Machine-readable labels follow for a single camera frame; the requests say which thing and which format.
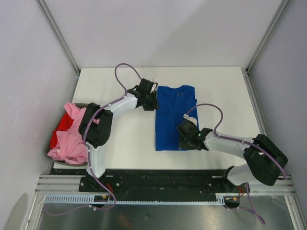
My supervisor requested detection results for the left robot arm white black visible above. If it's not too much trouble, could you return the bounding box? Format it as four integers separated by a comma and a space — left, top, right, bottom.
78, 79, 158, 192

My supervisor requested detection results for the left aluminium frame post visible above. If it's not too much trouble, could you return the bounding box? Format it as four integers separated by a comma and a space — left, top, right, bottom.
36, 0, 81, 76

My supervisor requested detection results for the grey slotted cable duct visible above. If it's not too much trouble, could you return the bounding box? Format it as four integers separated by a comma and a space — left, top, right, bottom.
44, 194, 239, 205

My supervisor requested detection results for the aluminium frame post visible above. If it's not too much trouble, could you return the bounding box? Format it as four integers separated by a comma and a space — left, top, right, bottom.
36, 0, 81, 76
246, 0, 292, 72

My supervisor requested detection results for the right aluminium frame post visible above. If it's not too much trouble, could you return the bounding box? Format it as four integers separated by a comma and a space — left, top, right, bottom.
246, 0, 292, 72

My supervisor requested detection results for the red t shirt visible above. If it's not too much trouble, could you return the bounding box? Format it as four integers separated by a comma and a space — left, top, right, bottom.
49, 113, 73, 149

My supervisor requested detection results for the grey laundry basket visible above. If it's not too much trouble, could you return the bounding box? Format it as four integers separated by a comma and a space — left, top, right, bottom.
44, 102, 89, 167

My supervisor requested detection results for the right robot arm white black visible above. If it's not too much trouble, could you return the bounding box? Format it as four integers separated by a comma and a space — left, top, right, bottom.
177, 119, 288, 192

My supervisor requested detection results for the pink t shirt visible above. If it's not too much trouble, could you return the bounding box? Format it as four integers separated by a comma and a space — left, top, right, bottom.
47, 102, 88, 165

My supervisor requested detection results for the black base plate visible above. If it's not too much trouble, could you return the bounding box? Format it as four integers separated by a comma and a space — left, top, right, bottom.
79, 169, 246, 198

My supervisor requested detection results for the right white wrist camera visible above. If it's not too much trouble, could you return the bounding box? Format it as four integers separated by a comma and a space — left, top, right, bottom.
183, 114, 198, 126

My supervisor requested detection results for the blue printed t shirt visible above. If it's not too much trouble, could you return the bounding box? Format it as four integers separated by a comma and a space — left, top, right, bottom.
155, 85, 197, 151

